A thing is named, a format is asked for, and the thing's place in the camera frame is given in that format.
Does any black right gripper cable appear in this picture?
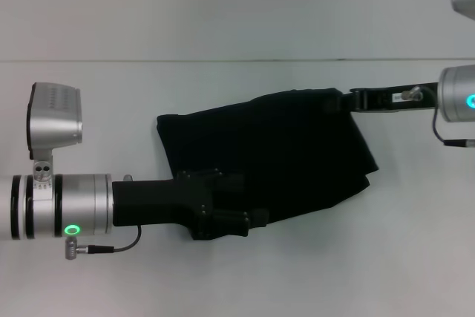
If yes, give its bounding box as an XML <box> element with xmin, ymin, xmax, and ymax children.
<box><xmin>402</xmin><ymin>85</ymin><xmax>475</xmax><ymax>148</ymax></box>

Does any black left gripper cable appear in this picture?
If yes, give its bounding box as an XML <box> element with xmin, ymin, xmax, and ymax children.
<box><xmin>65</xmin><ymin>225</ymin><xmax>143</xmax><ymax>261</ymax></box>

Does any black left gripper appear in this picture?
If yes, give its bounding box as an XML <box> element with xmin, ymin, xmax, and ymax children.
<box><xmin>111</xmin><ymin>168</ymin><xmax>270</xmax><ymax>241</ymax></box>

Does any black T-shirt with FREE print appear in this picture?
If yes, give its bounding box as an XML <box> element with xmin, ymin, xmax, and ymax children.
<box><xmin>155</xmin><ymin>87</ymin><xmax>381</xmax><ymax>238</ymax></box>

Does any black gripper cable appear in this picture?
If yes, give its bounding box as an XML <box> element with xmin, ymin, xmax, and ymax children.
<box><xmin>65</xmin><ymin>225</ymin><xmax>143</xmax><ymax>261</ymax></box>
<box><xmin>402</xmin><ymin>85</ymin><xmax>475</xmax><ymax>148</ymax></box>

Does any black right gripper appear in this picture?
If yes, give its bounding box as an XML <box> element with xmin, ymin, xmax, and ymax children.
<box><xmin>321</xmin><ymin>82</ymin><xmax>442</xmax><ymax>114</ymax></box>

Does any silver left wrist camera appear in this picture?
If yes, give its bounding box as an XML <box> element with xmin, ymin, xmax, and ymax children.
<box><xmin>24</xmin><ymin>82</ymin><xmax>84</xmax><ymax>181</ymax></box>

